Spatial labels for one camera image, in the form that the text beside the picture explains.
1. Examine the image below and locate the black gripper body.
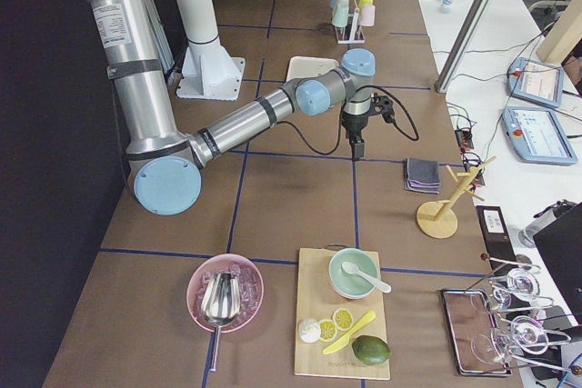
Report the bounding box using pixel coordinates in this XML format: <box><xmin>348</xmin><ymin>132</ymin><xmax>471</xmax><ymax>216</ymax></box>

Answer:
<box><xmin>341</xmin><ymin>111</ymin><xmax>367</xmax><ymax>144</ymax></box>

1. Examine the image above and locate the green cup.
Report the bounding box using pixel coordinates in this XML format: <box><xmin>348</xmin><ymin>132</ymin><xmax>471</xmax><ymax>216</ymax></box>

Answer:
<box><xmin>332</xmin><ymin>0</ymin><xmax>349</xmax><ymax>28</ymax></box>

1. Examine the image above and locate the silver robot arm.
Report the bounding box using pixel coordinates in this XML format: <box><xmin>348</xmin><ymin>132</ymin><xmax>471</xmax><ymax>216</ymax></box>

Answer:
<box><xmin>86</xmin><ymin>0</ymin><xmax>376</xmax><ymax>215</ymax></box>

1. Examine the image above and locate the cream rabbit serving tray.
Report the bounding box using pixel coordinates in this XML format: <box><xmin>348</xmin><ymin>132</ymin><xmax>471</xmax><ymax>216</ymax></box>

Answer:
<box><xmin>286</xmin><ymin>55</ymin><xmax>339</xmax><ymax>82</ymax></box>

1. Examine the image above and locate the pink cup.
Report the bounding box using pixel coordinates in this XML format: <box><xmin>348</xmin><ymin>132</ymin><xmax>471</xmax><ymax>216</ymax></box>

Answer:
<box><xmin>359</xmin><ymin>4</ymin><xmax>376</xmax><ymax>27</ymax></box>

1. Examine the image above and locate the black glass rack tray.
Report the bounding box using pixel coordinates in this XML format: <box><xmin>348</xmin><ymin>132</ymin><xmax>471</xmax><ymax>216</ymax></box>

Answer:
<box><xmin>440</xmin><ymin>288</ymin><xmax>512</xmax><ymax>378</ymax></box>

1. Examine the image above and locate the folded grey cloth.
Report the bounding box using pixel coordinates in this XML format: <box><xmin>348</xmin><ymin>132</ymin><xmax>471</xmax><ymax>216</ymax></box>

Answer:
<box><xmin>404</xmin><ymin>157</ymin><xmax>441</xmax><ymax>194</ymax></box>

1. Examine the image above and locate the wooden mug tree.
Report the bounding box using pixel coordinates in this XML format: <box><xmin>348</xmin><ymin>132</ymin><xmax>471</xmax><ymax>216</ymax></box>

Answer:
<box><xmin>416</xmin><ymin>156</ymin><xmax>496</xmax><ymax>239</ymax></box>

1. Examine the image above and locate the white plastic spoon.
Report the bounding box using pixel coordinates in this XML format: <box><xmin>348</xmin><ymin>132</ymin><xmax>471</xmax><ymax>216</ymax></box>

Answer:
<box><xmin>341</xmin><ymin>261</ymin><xmax>392</xmax><ymax>293</ymax></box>

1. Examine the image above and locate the green bowl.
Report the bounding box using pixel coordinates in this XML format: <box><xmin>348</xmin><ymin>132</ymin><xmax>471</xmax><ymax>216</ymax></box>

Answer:
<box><xmin>328</xmin><ymin>248</ymin><xmax>379</xmax><ymax>299</ymax></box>

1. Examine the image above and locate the black label box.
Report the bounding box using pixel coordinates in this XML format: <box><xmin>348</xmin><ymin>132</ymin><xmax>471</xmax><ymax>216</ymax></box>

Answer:
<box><xmin>476</xmin><ymin>205</ymin><xmax>516</xmax><ymax>261</ymax></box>

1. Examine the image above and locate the lemon slice near bowl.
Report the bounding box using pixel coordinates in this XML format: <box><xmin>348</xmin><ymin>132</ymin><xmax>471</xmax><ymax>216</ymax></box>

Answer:
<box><xmin>331</xmin><ymin>308</ymin><xmax>355</xmax><ymax>332</ymax></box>

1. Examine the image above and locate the pink ice bowl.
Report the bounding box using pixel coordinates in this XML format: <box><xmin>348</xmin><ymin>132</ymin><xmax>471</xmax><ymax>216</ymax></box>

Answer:
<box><xmin>186</xmin><ymin>254</ymin><xmax>264</xmax><ymax>333</ymax></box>

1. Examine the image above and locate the near teach pendant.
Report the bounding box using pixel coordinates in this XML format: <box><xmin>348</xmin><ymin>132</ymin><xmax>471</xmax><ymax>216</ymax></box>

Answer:
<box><xmin>502</xmin><ymin>106</ymin><xmax>578</xmax><ymax>165</ymax></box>

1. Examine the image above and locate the teach pendant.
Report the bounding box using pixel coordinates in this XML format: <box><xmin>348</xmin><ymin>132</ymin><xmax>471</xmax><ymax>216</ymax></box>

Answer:
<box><xmin>507</xmin><ymin>57</ymin><xmax>565</xmax><ymax>108</ymax></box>
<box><xmin>502</xmin><ymin>106</ymin><xmax>578</xmax><ymax>165</ymax></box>

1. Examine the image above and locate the bamboo cutting board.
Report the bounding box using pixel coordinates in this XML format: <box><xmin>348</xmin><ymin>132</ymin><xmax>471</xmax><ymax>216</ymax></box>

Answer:
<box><xmin>295</xmin><ymin>248</ymin><xmax>391</xmax><ymax>380</ymax></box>

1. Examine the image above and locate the far teach pendant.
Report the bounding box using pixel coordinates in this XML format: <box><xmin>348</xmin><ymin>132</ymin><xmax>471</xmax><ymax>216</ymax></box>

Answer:
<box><xmin>507</xmin><ymin>57</ymin><xmax>565</xmax><ymax>108</ymax></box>

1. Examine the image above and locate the lemon slice near garlic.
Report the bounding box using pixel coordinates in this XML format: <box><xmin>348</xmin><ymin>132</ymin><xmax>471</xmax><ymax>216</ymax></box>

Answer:
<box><xmin>317</xmin><ymin>318</ymin><xmax>337</xmax><ymax>343</ymax></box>

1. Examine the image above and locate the yellow plastic knife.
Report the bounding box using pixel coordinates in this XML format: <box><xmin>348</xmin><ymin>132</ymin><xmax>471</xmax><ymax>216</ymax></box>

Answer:
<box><xmin>322</xmin><ymin>310</ymin><xmax>376</xmax><ymax>355</ymax></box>

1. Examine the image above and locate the metal ice scoop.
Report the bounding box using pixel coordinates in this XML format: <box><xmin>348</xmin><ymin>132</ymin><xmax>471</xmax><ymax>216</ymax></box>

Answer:
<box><xmin>201</xmin><ymin>273</ymin><xmax>240</xmax><ymax>372</ymax></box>

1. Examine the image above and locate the green avocado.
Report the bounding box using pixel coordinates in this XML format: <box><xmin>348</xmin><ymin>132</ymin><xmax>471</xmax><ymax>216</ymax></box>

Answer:
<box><xmin>351</xmin><ymin>335</ymin><xmax>391</xmax><ymax>365</ymax></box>

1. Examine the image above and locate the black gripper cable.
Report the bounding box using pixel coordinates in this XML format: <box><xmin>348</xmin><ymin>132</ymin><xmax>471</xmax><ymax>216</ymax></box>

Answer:
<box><xmin>272</xmin><ymin>85</ymin><xmax>420</xmax><ymax>156</ymax></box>

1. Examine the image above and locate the white wire cup rack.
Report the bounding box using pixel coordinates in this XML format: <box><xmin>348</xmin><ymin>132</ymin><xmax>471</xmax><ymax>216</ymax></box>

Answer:
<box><xmin>331</xmin><ymin>0</ymin><xmax>365</xmax><ymax>45</ymax></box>

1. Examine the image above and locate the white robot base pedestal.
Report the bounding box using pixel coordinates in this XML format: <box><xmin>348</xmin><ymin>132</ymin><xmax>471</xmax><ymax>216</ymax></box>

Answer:
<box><xmin>176</xmin><ymin>0</ymin><xmax>246</xmax><ymax>101</ymax></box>

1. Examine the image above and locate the aluminium frame post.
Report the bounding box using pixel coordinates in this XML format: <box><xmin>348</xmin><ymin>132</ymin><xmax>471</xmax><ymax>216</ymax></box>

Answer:
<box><xmin>435</xmin><ymin>0</ymin><xmax>492</xmax><ymax>94</ymax></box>

